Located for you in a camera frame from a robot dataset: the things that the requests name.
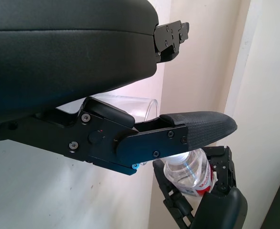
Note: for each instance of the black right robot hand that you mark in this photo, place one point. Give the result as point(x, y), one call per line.
point(222, 210)

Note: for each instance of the clear water bottle red label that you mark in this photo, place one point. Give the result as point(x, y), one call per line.
point(185, 171)

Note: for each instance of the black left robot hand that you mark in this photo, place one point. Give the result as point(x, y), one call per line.
point(70, 59)

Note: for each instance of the clear plastic cup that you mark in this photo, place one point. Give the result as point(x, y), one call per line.
point(135, 105)

